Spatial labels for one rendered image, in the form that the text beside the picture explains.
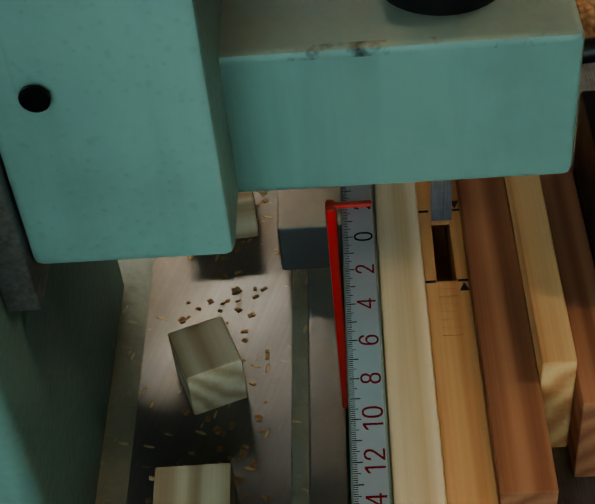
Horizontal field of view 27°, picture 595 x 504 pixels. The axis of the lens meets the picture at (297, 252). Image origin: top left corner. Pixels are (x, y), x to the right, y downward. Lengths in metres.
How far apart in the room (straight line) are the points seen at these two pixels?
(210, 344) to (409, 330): 0.19
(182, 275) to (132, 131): 0.33
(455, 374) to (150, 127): 0.17
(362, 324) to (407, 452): 0.06
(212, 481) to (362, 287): 0.14
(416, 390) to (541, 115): 0.12
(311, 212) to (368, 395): 0.24
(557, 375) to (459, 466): 0.06
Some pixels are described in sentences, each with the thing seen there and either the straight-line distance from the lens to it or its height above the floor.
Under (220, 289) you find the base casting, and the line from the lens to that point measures 0.75.
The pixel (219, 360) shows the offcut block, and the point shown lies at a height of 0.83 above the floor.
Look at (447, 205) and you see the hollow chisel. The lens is 0.56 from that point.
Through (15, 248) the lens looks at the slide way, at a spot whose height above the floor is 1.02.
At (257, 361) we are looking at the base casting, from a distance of 0.71.
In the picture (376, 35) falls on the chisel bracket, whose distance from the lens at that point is 0.47.
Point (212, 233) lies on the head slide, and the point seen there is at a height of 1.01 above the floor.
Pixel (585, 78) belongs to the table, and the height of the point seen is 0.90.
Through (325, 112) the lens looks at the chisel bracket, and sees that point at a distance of 0.48.
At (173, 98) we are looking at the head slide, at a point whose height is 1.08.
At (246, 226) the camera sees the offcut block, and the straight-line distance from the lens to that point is 0.78.
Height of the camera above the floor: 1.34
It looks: 45 degrees down
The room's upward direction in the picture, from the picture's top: 6 degrees counter-clockwise
